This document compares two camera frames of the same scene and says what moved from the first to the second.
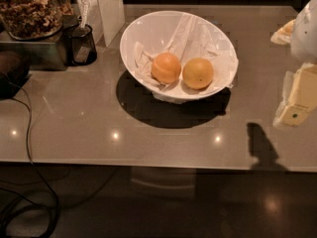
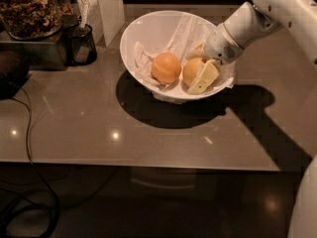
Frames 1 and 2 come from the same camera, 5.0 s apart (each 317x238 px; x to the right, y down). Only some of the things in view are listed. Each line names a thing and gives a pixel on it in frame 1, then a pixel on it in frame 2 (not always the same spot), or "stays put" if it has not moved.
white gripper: (305, 34) -> (220, 48)
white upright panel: (106, 13) stays put
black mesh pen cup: (78, 45) stays put
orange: (197, 73) stays put
